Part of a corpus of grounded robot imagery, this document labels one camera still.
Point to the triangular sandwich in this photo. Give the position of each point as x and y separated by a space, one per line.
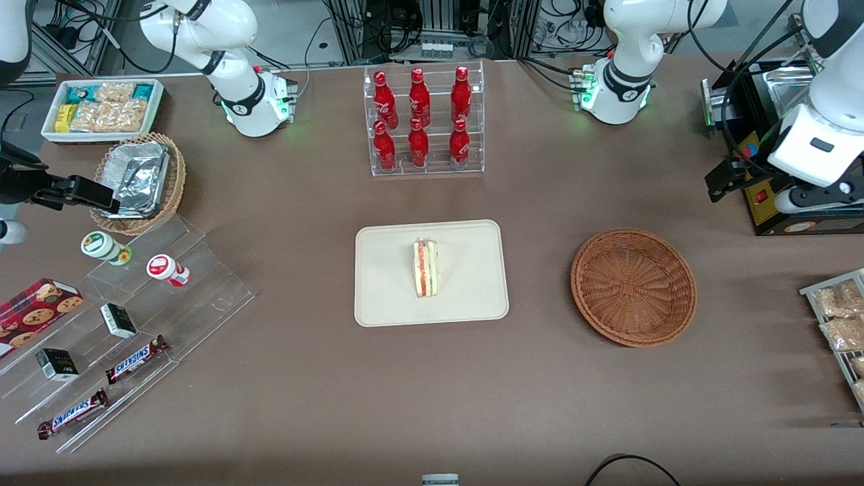
425 270

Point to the green-capped yogurt bottle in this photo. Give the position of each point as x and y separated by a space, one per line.
100 246

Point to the small black box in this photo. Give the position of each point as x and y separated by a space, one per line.
118 320
57 364

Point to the yellow snack packet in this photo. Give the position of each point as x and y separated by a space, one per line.
65 119

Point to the small clear snack bag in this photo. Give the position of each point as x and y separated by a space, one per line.
116 92

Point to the Snickers chocolate bar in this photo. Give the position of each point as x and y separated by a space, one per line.
135 360
73 414

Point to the light wicker basket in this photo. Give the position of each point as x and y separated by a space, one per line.
177 182

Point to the clear bag of snacks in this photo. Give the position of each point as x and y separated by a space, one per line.
840 300
844 334

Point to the beige plastic tray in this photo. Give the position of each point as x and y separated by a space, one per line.
385 283

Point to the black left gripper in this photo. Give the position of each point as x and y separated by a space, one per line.
751 168

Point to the round brown wicker basket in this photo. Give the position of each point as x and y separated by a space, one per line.
634 287

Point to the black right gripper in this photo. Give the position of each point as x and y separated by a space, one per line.
19 181

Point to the black food warmer machine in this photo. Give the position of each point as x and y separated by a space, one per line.
763 209

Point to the teal snack packet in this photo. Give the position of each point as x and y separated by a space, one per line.
143 92
82 94

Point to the aluminium foil container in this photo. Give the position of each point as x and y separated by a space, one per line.
135 175

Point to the large clear snack bag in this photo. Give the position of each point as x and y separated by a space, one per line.
111 116

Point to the steel warmer pan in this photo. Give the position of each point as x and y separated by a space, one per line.
786 91

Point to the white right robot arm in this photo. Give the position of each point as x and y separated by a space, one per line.
236 27

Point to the white power strip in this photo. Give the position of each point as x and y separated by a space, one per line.
437 50

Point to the white rectangular snack bin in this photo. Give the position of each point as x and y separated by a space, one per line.
50 131

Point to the aluminium equipment rack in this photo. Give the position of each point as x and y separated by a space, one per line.
351 27

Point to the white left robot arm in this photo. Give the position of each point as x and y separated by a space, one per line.
631 40

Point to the red-capped yogurt bottle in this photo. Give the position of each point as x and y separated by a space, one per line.
163 268

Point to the small grey device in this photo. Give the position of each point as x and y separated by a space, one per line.
440 480

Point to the white right gripper cylinder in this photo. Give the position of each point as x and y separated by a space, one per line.
10 231

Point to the red plaid cookie box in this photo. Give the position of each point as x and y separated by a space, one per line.
37 314

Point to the clear acrylic bottle rack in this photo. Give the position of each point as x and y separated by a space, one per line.
439 165

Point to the clear acrylic stepped display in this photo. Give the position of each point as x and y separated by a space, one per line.
202 297

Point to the red cola bottle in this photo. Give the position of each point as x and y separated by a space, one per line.
385 148
385 101
418 145
420 98
459 145
461 94

